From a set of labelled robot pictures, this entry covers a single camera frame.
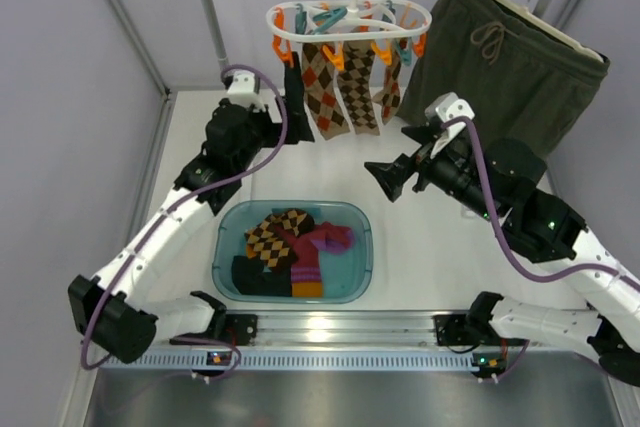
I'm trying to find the brown yellow argyle sock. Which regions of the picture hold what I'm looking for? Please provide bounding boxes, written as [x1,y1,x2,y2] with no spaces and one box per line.
[244,208,315,273]

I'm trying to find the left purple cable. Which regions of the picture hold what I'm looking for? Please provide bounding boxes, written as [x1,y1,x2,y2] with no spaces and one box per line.
[79,64,289,381]

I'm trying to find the purple cable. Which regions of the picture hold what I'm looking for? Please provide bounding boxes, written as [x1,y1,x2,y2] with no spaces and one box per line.
[79,64,289,381]
[444,115,640,383]

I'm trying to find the maroon purple sock in bin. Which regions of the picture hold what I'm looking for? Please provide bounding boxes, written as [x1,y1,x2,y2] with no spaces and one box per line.
[276,222,355,254]

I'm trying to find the teal plastic bin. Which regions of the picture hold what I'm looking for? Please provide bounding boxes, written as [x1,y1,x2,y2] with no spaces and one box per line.
[212,200,374,304]

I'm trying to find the white clip sock hanger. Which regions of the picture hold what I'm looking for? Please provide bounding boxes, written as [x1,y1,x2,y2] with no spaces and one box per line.
[266,0,432,44]

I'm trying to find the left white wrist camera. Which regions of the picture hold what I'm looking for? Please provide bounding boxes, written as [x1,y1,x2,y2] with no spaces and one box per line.
[223,70,266,112]

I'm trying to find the brown orange argyle sock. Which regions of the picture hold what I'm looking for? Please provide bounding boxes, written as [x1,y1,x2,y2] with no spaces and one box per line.
[301,43,349,140]

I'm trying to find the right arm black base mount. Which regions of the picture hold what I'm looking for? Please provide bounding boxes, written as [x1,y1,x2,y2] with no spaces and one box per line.
[433,313,526,347]

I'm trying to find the black sock in bin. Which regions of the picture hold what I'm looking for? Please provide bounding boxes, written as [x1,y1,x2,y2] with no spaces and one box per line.
[231,256,292,297]

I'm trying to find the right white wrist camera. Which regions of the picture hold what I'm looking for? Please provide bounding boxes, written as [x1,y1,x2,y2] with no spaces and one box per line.
[424,92,475,158]

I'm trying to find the olive green shorts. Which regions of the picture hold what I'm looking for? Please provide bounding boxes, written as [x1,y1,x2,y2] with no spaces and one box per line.
[398,0,610,158]

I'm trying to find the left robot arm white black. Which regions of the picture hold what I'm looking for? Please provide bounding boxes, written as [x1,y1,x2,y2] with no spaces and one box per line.
[68,94,314,364]

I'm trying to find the beige clothes hanger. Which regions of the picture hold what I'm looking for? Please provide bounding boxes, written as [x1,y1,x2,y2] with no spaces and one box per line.
[462,0,609,63]

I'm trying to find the aluminium rail frame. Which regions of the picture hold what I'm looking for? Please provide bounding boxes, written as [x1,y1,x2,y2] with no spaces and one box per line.
[79,309,626,373]

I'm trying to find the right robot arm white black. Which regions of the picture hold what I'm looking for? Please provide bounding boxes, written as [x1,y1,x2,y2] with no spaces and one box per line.
[364,127,639,386]

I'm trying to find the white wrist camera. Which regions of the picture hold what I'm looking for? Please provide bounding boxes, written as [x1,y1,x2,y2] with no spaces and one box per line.
[424,92,475,158]
[223,70,266,112]

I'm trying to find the brown beige argyle sock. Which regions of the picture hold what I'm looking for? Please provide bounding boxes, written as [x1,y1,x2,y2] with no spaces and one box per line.
[337,40,380,135]

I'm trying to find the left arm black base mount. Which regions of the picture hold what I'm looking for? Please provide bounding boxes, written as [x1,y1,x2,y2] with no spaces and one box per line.
[169,314,258,346]

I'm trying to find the maroon orange striped sock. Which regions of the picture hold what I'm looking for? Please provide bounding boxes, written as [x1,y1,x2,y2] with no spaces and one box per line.
[290,240,324,298]

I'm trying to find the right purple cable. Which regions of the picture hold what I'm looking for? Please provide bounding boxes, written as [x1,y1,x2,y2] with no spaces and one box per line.
[444,115,640,383]

